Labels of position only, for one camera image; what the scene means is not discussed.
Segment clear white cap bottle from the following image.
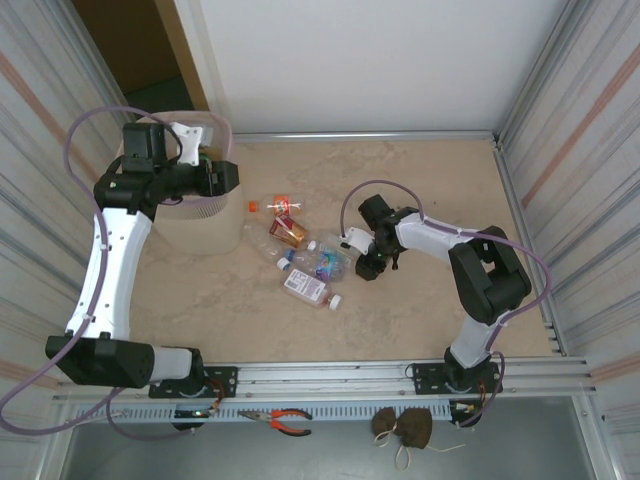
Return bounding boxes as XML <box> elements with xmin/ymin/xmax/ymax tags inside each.
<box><xmin>306</xmin><ymin>232</ymin><xmax>364</xmax><ymax>264</ymax></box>

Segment colourful label clear bottle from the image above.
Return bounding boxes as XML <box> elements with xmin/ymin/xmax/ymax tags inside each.
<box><xmin>276</xmin><ymin>249</ymin><xmax>359</xmax><ymax>284</ymax></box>

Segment crushed clear red-gold label bottle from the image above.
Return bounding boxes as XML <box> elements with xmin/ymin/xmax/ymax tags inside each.
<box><xmin>242</xmin><ymin>217</ymin><xmax>312</xmax><ymax>262</ymax></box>

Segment pink liquid white label bottle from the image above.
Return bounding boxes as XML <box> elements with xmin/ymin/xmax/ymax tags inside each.
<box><xmin>282</xmin><ymin>268</ymin><xmax>344</xmax><ymax>314</ymax></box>

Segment orange cap soda bottle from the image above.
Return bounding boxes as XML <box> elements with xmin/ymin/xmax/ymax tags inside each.
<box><xmin>248</xmin><ymin>193</ymin><xmax>306</xmax><ymax>218</ymax></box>

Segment pink mesh waste bin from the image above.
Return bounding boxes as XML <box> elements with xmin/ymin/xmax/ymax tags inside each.
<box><xmin>113</xmin><ymin>110</ymin><xmax>247</xmax><ymax>256</ymax></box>

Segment brown wooden door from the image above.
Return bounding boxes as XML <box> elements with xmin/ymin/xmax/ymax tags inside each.
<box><xmin>72</xmin><ymin>0</ymin><xmax>209</xmax><ymax>111</ymax></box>

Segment small brown cloth pouch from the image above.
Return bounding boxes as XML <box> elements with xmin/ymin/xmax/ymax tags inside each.
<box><xmin>371</xmin><ymin>407</ymin><xmax>400</xmax><ymax>448</ymax></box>

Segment large brown cloth pouch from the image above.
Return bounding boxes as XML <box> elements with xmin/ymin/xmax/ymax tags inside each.
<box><xmin>394</xmin><ymin>408</ymin><xmax>466</xmax><ymax>472</ymax></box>

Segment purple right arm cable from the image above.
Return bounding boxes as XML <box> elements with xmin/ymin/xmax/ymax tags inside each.
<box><xmin>339</xmin><ymin>179</ymin><xmax>553</xmax><ymax>429</ymax></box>

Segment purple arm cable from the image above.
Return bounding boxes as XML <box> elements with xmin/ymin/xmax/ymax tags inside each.
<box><xmin>0</xmin><ymin>106</ymin><xmax>194</xmax><ymax>442</ymax></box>
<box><xmin>339</xmin><ymin>179</ymin><xmax>553</xmax><ymax>429</ymax></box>

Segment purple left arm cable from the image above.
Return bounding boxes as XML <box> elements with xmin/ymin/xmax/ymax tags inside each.
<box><xmin>0</xmin><ymin>106</ymin><xmax>194</xmax><ymax>442</ymax></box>

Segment aluminium back frame rail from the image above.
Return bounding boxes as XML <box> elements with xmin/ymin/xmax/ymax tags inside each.
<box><xmin>233</xmin><ymin>130</ymin><xmax>497</xmax><ymax>146</ymax></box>

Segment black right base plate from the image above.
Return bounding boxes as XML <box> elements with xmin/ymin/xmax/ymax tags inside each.
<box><xmin>411</xmin><ymin>360</ymin><xmax>501</xmax><ymax>396</ymax></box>

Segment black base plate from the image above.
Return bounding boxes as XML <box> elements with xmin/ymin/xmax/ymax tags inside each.
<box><xmin>149</xmin><ymin>366</ymin><xmax>239</xmax><ymax>400</ymax></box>
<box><xmin>411</xmin><ymin>360</ymin><xmax>501</xmax><ymax>396</ymax></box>

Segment aluminium front rail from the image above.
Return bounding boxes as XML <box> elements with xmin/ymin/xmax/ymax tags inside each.
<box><xmin>52</xmin><ymin>355</ymin><xmax>599</xmax><ymax>401</ymax></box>

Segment white slotted cable duct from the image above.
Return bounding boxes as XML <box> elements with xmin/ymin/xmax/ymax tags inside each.
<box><xmin>69</xmin><ymin>401</ymin><xmax>454</xmax><ymax>424</ymax></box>

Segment orange handled pliers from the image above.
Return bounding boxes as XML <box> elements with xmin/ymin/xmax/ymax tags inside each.
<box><xmin>237</xmin><ymin>408</ymin><xmax>314</xmax><ymax>436</ymax></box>

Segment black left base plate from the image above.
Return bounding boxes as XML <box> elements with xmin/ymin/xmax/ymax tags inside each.
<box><xmin>149</xmin><ymin>366</ymin><xmax>239</xmax><ymax>400</ymax></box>

